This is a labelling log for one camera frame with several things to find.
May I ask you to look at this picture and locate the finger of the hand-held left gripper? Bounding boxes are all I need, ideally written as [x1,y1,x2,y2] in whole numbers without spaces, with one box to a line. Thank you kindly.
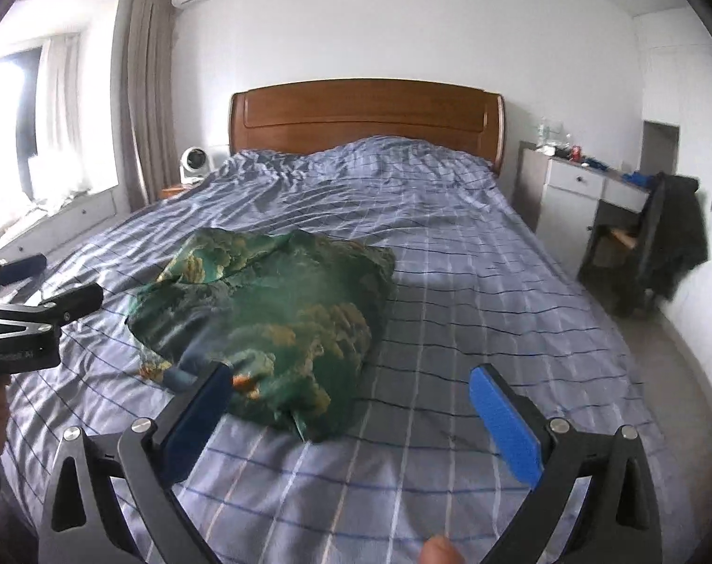
[0,254,49,300]
[0,283,104,337]

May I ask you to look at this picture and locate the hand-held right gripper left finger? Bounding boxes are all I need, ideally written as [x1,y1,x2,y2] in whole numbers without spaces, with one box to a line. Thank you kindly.
[39,361,235,564]

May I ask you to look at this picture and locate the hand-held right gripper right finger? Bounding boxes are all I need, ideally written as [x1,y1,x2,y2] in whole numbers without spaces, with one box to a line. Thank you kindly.
[470,364,665,564]

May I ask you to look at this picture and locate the green printed satin garment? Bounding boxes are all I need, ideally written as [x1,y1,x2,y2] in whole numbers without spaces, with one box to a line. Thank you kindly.
[125,228,398,443]

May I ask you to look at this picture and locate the person's right hand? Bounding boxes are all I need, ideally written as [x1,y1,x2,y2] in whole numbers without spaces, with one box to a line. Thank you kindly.
[420,534,469,564]

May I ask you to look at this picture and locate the white window seat cabinet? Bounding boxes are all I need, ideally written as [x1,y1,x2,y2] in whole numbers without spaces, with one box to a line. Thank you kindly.
[0,188,129,266]

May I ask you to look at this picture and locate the sheer white curtain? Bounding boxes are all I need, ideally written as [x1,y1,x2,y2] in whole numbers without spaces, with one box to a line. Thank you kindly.
[30,32,94,202]

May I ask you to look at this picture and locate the window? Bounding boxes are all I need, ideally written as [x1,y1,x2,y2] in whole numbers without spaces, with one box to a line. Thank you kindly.
[0,0,122,248]

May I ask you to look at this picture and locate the blue checked bed sheet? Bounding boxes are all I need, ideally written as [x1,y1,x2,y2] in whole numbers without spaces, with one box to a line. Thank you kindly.
[0,135,686,564]

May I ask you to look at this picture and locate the white round fan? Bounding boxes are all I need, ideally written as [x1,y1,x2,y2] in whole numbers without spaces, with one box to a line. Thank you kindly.
[178,146,213,187]

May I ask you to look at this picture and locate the beige curtain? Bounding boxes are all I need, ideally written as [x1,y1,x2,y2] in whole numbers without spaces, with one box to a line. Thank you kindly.
[117,0,181,212]

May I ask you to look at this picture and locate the wooden seat chair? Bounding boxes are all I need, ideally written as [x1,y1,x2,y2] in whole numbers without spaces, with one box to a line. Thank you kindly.
[578,211,651,307]

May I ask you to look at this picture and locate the white desk with drawers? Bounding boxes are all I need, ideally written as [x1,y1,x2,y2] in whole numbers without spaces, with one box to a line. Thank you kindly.
[517,141,656,278]

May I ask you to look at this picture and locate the dark jacket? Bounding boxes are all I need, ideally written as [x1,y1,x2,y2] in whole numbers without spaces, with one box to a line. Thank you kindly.
[634,172,710,302]

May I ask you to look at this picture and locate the brown wooden headboard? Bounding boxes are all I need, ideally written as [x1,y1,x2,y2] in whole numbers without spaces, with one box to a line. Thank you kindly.
[229,78,506,177]

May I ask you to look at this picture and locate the white wardrobe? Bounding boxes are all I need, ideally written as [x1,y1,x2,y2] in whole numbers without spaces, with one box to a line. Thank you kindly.
[585,0,712,221]

